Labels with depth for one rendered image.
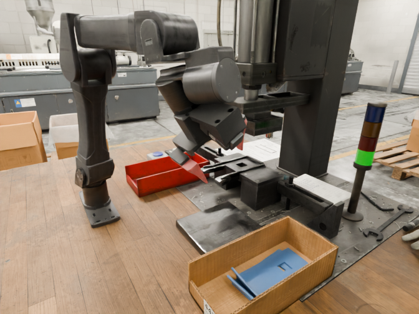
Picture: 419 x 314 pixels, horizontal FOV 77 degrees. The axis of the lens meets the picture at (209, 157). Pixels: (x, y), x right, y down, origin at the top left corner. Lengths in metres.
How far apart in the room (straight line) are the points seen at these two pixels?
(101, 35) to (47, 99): 4.57
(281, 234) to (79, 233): 0.47
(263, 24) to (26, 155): 2.48
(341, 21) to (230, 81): 0.56
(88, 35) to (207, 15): 7.56
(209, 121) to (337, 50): 0.58
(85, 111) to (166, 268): 0.37
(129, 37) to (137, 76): 4.77
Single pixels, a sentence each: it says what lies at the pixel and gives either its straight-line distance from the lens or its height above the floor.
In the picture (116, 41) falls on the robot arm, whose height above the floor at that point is 1.32.
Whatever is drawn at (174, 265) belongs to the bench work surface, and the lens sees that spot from 0.58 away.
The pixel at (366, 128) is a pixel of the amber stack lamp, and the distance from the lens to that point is 0.70.
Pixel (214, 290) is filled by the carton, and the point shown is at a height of 0.91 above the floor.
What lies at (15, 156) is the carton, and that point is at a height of 0.44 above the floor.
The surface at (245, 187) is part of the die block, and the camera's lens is 0.74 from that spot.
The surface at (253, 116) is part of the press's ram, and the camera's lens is 0.69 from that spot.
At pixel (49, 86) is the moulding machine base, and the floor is 0.77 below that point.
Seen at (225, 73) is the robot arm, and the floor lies 1.28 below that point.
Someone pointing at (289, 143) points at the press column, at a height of 1.01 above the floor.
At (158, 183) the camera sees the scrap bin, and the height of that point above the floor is 0.93.
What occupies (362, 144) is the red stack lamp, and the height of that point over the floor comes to 1.10.
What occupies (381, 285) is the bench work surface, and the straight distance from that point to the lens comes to 0.63.
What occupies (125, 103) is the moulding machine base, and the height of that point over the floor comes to 0.38.
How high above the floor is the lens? 1.30
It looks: 22 degrees down
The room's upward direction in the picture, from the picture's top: straight up
